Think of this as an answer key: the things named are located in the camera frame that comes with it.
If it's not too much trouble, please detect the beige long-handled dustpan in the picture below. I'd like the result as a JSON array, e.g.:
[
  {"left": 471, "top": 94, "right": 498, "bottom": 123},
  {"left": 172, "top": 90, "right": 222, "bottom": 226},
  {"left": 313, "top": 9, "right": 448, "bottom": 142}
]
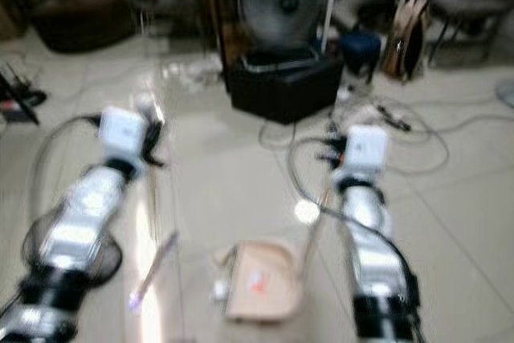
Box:
[{"left": 213, "top": 170, "right": 338, "bottom": 325}]

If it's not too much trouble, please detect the round grey floor fan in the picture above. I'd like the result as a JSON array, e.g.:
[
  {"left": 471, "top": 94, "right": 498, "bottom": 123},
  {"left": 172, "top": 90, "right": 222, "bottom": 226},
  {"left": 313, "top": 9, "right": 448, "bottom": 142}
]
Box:
[{"left": 239, "top": 0, "right": 329, "bottom": 49}]

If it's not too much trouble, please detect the white power strip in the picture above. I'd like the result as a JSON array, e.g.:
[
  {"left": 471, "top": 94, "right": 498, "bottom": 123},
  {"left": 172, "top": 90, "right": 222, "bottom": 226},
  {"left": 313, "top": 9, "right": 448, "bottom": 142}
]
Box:
[{"left": 356, "top": 104, "right": 396, "bottom": 125}]

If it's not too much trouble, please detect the black box bin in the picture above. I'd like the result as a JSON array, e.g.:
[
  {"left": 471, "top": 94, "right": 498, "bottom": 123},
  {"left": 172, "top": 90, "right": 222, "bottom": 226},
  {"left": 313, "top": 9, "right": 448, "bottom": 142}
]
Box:
[{"left": 226, "top": 48, "right": 345, "bottom": 126}]

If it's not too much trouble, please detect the clear plastic bag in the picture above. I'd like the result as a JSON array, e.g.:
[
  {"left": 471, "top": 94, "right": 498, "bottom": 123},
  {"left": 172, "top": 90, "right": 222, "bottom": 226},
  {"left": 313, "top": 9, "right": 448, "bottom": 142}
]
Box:
[{"left": 167, "top": 57, "right": 226, "bottom": 92}]

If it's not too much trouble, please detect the dark blue stool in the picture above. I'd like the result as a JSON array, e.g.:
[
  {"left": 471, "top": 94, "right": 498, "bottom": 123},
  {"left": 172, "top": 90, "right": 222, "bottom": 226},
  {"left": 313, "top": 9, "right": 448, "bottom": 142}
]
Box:
[{"left": 338, "top": 31, "right": 384, "bottom": 80}]

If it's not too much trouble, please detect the thin stick with purple tip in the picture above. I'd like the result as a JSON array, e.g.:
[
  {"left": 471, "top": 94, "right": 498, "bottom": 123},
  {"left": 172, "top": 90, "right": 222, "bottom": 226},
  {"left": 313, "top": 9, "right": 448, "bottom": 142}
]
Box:
[{"left": 128, "top": 231, "right": 179, "bottom": 312}]

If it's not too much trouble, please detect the black tripod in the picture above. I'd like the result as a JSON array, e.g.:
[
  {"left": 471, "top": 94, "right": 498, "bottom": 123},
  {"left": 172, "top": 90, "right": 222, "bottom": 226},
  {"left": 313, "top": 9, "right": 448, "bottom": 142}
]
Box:
[{"left": 0, "top": 60, "right": 47, "bottom": 128}]

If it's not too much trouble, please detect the dark brown armchair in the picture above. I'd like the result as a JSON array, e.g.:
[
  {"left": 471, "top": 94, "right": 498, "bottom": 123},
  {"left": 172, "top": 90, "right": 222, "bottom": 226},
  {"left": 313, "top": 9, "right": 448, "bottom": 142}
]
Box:
[{"left": 12, "top": 0, "right": 139, "bottom": 55}]

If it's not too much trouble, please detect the grey chair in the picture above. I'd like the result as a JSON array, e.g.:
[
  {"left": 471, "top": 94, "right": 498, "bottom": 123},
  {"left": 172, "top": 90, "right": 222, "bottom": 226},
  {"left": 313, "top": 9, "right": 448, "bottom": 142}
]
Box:
[{"left": 424, "top": 0, "right": 514, "bottom": 68}]

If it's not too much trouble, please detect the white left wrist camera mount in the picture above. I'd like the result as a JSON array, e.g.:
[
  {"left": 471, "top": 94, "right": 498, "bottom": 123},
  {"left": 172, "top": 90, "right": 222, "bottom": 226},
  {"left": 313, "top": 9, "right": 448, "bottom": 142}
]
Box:
[{"left": 100, "top": 108, "right": 149, "bottom": 159}]

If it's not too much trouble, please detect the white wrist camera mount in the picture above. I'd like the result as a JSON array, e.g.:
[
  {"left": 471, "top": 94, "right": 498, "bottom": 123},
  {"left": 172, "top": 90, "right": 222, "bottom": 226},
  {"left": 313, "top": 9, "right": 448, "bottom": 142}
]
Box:
[
  {"left": 100, "top": 108, "right": 149, "bottom": 159},
  {"left": 345, "top": 125, "right": 390, "bottom": 174}
]

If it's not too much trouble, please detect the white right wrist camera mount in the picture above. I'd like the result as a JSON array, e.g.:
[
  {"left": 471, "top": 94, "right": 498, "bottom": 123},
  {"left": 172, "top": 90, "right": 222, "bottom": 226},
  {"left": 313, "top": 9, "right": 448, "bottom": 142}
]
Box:
[{"left": 345, "top": 125, "right": 390, "bottom": 174}]

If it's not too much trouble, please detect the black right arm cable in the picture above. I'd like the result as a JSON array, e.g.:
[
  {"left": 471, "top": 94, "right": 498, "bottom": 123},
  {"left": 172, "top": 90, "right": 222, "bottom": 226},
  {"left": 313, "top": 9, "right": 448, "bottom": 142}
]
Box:
[{"left": 287, "top": 134, "right": 422, "bottom": 312}]

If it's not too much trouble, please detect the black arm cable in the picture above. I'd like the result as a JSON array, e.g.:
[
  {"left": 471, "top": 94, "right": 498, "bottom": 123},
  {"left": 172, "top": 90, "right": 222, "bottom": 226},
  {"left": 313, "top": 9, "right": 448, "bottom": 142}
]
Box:
[
  {"left": 287, "top": 134, "right": 422, "bottom": 312},
  {"left": 27, "top": 112, "right": 105, "bottom": 217}
]

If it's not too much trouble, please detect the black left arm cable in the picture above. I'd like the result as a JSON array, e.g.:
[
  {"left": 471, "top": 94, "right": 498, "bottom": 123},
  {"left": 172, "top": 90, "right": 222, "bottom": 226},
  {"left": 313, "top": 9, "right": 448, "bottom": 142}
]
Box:
[{"left": 27, "top": 112, "right": 105, "bottom": 217}]

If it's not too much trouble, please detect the grey floor cable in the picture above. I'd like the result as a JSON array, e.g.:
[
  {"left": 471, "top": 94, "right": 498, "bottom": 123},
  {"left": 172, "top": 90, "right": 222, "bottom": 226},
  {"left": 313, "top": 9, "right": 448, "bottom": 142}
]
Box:
[{"left": 259, "top": 97, "right": 514, "bottom": 177}]

